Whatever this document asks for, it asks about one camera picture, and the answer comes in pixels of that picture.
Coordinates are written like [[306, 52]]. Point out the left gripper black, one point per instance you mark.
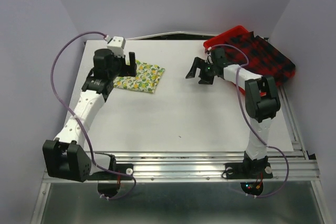
[[127, 70]]

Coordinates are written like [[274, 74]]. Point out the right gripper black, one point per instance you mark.
[[197, 63]]

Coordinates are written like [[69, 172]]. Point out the lemon print skirt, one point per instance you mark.
[[146, 79]]

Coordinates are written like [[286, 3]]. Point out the red black plaid skirt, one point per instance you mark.
[[262, 56]]

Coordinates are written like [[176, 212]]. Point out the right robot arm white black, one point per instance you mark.
[[259, 107]]

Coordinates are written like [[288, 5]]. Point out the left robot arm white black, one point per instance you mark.
[[64, 156]]

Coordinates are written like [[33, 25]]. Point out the red plastic tray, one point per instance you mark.
[[223, 37]]

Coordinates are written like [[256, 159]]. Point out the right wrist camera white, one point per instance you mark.
[[209, 57]]

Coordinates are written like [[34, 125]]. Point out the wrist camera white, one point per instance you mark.
[[116, 44], [209, 57]]

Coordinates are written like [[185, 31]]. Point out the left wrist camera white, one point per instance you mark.
[[116, 44]]

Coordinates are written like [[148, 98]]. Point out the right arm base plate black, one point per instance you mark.
[[236, 171]]

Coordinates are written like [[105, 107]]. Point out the aluminium frame rails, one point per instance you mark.
[[178, 144]]

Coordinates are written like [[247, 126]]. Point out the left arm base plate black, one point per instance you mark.
[[103, 175]]

